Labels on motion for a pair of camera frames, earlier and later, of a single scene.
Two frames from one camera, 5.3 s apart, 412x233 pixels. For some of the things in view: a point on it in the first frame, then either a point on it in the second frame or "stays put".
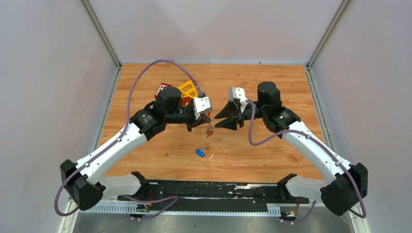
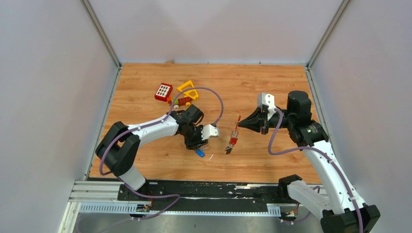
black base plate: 213,195 stays put
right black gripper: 231,110 → 258,120
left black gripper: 204,118 → 195,145
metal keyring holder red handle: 210,130 → 234,138
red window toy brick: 160,88 stays put
